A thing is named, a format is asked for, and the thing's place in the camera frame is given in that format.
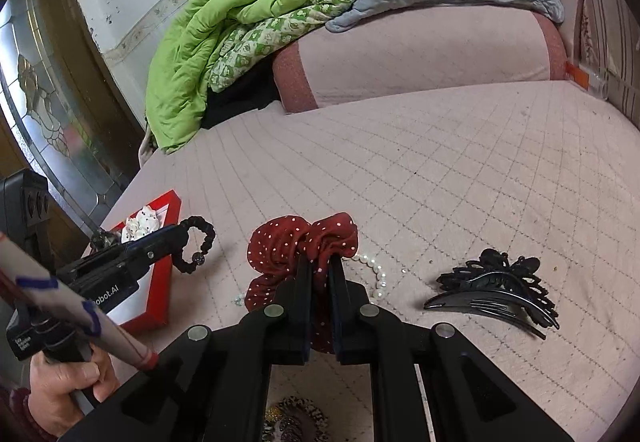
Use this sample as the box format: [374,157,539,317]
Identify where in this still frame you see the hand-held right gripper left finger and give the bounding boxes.
[65,255,313,442]

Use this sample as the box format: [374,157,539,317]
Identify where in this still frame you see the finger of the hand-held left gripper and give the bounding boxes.
[122,223,190,274]

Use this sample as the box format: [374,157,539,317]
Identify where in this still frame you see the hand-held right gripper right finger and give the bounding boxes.
[327,255,576,442]

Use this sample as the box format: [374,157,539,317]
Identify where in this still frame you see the red framed tray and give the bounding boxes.
[80,189,183,329]

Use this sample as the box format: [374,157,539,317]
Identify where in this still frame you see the red polka dot scrunchie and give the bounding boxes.
[244,212,360,355]

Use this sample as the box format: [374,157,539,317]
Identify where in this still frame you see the white pearl strand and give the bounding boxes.
[342,252,389,304]

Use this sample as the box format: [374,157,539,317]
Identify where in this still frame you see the black bead bracelet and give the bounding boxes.
[172,216,217,275]

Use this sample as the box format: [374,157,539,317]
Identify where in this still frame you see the person's left forearm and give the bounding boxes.
[0,384,57,442]

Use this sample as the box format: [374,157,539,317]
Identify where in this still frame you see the person's left hand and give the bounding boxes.
[29,346,121,438]

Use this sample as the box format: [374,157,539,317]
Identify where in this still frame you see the white dotted scrunchie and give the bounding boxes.
[121,205,169,243]

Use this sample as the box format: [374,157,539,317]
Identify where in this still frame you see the dark flower hair accessory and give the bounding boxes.
[90,229,123,253]

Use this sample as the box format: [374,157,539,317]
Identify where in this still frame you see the white tube with blue marks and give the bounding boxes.
[0,231,161,371]

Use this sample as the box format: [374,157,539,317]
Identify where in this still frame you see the beige cloth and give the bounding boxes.
[137,122,162,168]

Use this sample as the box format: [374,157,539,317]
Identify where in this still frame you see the black speaker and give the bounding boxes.
[0,171,51,248]

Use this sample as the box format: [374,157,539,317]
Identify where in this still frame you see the gold black beaded accessory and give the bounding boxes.
[262,396,331,442]

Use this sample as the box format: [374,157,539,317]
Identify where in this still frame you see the black hair claw clip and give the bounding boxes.
[424,248,561,341]

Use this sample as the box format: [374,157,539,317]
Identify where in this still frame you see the dark cloth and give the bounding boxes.
[200,56,282,131]

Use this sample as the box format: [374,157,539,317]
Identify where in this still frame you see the wooden door with glass panel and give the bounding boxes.
[0,0,147,268]

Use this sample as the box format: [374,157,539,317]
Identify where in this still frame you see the green patterned quilt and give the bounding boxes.
[145,0,371,154]

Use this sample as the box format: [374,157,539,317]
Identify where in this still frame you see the pink bolster with red ends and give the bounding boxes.
[272,5,569,114]

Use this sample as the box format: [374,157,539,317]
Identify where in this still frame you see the plastic bottle with orange label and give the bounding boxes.
[565,62,614,102]

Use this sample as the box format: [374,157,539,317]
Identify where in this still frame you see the striped pillow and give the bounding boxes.
[575,0,640,117]

